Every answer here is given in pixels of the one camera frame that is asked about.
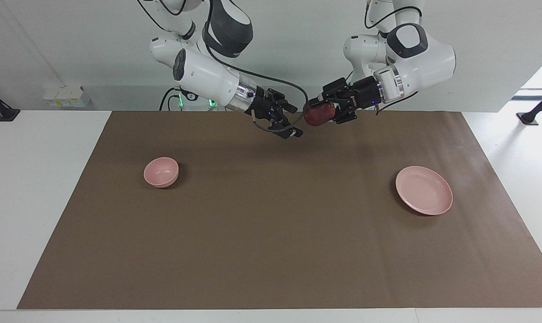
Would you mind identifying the pink plate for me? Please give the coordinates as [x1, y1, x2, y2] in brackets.
[395, 166, 454, 216]

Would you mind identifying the black base cable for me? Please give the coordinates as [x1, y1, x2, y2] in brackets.
[159, 87, 184, 111]

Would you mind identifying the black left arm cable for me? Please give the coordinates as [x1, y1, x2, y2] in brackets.
[364, 0, 423, 116]

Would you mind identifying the white power strip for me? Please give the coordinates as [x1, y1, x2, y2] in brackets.
[44, 85, 92, 108]

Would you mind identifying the pink bowl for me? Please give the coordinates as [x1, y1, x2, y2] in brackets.
[143, 157, 180, 188]

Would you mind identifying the dark red apple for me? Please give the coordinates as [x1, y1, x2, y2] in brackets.
[303, 101, 336, 127]

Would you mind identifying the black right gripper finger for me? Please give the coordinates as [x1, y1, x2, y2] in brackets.
[271, 114, 304, 140]
[267, 88, 298, 113]

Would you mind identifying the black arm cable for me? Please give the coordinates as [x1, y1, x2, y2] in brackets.
[364, 0, 423, 116]
[136, 0, 309, 132]

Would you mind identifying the black clamp stand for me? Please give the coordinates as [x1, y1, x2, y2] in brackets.
[516, 87, 542, 126]
[0, 86, 21, 122]

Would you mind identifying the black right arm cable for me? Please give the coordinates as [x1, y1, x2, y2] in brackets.
[136, 0, 309, 132]

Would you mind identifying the brown table mat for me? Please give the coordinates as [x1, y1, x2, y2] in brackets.
[17, 110, 542, 310]

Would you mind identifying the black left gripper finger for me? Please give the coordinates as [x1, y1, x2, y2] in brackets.
[334, 100, 359, 125]
[321, 77, 354, 106]

